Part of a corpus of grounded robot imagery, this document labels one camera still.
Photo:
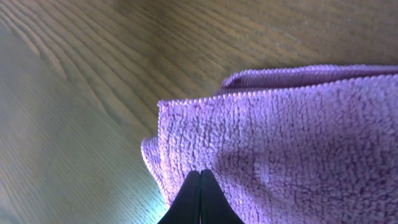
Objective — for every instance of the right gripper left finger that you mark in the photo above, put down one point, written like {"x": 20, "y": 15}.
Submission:
{"x": 185, "y": 209}

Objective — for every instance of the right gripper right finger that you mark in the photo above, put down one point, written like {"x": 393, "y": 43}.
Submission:
{"x": 214, "y": 207}

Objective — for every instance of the pink microfiber cloth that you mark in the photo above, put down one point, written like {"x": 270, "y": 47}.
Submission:
{"x": 314, "y": 144}

